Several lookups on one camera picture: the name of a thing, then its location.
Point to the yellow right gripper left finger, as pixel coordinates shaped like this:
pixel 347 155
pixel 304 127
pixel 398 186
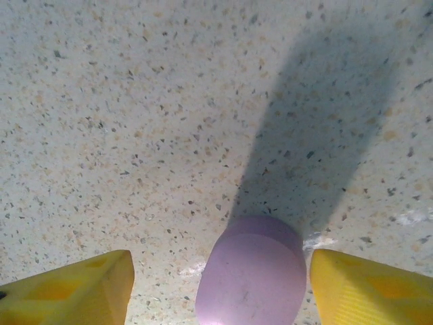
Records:
pixel 61 294

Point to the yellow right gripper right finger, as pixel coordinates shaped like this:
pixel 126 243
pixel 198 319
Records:
pixel 372 294

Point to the small purple lid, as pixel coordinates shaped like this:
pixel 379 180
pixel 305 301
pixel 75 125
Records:
pixel 250 277

